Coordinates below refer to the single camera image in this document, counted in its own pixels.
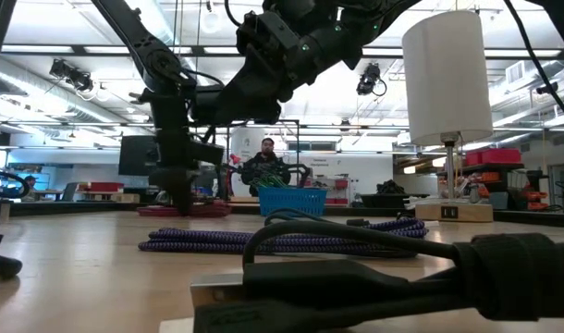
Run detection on purple braided USB cable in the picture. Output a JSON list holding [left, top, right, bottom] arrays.
[[137, 216, 430, 259]]

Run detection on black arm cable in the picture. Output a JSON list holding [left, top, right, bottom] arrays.
[[503, 0, 564, 136], [0, 166, 31, 200]]

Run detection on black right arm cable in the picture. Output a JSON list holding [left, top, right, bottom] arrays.
[[503, 0, 564, 136]]

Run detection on small red bins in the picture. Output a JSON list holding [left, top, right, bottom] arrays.
[[521, 189, 549, 212]]

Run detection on red box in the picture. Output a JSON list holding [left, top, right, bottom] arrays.
[[78, 181, 125, 193]]

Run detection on black monitor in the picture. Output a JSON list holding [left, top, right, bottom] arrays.
[[118, 135, 159, 177]]

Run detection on black foreground cable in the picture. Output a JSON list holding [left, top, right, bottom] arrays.
[[189, 219, 564, 333]]

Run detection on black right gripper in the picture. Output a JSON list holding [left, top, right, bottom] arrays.
[[190, 9, 362, 127]]

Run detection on red storage bins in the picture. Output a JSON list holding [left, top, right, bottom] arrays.
[[464, 147, 522, 167]]

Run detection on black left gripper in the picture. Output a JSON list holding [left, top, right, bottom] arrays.
[[147, 132, 200, 217]]

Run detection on white shade wooden base lamp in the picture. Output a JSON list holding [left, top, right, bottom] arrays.
[[401, 9, 495, 223]]

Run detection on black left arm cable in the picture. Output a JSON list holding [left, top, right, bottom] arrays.
[[0, 166, 31, 200]]

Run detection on blue plastic basket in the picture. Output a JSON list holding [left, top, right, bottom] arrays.
[[257, 186, 328, 217]]

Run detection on black ceiling camera with cable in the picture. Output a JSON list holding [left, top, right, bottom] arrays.
[[355, 63, 387, 97]]

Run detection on black storage shelf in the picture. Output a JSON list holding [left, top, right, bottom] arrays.
[[436, 161, 526, 212]]

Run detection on white air vent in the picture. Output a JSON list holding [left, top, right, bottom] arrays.
[[504, 61, 526, 85]]

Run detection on black bag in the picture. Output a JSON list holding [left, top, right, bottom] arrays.
[[376, 179, 406, 195]]

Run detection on magenta braided USB cable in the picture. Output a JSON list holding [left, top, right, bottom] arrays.
[[136, 202, 233, 218]]

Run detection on person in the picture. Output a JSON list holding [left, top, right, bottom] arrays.
[[21, 174, 39, 201], [241, 137, 292, 198]]

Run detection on black tray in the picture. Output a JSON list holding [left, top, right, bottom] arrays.
[[360, 192, 431, 208]]

